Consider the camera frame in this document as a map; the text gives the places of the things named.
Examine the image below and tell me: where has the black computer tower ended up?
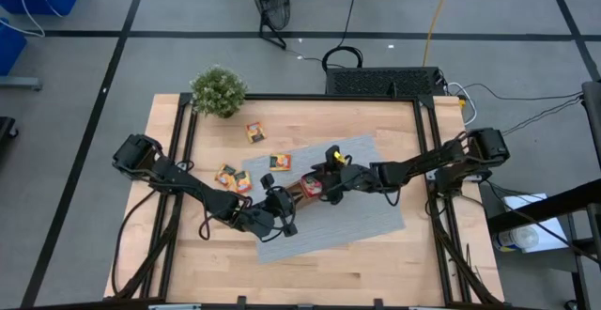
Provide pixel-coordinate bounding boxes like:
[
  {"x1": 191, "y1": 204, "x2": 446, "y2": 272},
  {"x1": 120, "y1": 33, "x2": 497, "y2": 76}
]
[{"x1": 325, "y1": 66, "x2": 446, "y2": 98}]

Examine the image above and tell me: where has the wooden tea box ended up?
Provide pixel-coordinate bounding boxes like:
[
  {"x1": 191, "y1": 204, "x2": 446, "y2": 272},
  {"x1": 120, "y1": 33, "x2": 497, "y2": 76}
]
[{"x1": 284, "y1": 171, "x2": 339, "y2": 206}]

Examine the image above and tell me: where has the grey cart base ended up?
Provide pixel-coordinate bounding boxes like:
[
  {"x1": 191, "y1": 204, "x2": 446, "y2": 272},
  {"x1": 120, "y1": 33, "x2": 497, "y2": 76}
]
[{"x1": 0, "y1": 75, "x2": 43, "y2": 92}]

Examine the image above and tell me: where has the black coiled floor cable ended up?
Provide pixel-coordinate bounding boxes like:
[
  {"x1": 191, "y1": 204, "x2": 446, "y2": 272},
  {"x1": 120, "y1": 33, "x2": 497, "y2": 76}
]
[{"x1": 320, "y1": 0, "x2": 365, "y2": 72}]

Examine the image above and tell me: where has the black side table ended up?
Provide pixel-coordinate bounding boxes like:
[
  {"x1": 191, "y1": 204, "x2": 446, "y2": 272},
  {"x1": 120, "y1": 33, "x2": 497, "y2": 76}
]
[{"x1": 485, "y1": 80, "x2": 601, "y2": 310}]

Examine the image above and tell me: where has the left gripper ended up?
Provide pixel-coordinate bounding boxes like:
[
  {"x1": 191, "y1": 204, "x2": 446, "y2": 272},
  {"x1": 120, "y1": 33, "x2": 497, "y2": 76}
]
[{"x1": 242, "y1": 173, "x2": 309, "y2": 241}]

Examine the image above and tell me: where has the green potted plant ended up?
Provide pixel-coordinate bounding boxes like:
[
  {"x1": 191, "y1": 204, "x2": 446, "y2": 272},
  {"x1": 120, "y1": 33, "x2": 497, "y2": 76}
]
[{"x1": 189, "y1": 64, "x2": 249, "y2": 119}]

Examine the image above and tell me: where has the white box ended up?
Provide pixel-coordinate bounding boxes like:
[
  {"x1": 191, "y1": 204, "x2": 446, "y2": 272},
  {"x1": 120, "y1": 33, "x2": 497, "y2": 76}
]
[{"x1": 501, "y1": 192, "x2": 570, "y2": 254}]

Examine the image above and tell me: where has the red strawberry tea packet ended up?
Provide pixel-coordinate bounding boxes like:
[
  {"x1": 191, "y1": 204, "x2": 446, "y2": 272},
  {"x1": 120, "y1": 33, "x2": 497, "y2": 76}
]
[{"x1": 300, "y1": 173, "x2": 325, "y2": 199}]

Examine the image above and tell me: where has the yellow cable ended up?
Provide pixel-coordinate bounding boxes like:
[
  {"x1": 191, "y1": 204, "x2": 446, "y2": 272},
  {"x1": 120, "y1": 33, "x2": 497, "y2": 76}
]
[{"x1": 421, "y1": 0, "x2": 457, "y2": 68}]

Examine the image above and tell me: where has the black arm base cable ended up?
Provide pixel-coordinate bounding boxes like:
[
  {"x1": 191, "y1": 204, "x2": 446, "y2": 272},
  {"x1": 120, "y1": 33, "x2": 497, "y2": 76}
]
[{"x1": 110, "y1": 187, "x2": 163, "y2": 297}]

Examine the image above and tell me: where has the grey woven placemat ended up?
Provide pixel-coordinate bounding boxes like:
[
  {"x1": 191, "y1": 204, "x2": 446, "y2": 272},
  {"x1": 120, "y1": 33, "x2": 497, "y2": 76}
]
[{"x1": 241, "y1": 134, "x2": 407, "y2": 265}]

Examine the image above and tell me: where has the black caster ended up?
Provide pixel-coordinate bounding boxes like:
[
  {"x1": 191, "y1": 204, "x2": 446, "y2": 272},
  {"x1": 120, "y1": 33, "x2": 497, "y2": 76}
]
[{"x1": 0, "y1": 116, "x2": 20, "y2": 140}]

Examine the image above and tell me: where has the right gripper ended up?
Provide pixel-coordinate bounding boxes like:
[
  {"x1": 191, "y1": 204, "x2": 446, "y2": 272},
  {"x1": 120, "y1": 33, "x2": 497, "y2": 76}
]
[{"x1": 309, "y1": 144, "x2": 379, "y2": 206}]

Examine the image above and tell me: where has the white wipes canister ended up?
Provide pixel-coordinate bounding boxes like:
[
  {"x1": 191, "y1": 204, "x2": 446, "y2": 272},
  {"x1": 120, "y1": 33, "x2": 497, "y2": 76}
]
[{"x1": 491, "y1": 225, "x2": 541, "y2": 254}]

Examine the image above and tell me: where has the thin white cable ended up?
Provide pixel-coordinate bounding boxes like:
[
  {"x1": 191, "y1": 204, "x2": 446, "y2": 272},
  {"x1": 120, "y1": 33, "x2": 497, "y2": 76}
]
[{"x1": 0, "y1": 0, "x2": 65, "y2": 39}]

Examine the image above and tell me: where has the black aluminium table frame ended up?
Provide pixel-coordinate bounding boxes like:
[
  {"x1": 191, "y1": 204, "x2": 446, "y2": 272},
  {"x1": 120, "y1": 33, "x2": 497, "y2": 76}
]
[{"x1": 103, "y1": 92, "x2": 506, "y2": 310}]

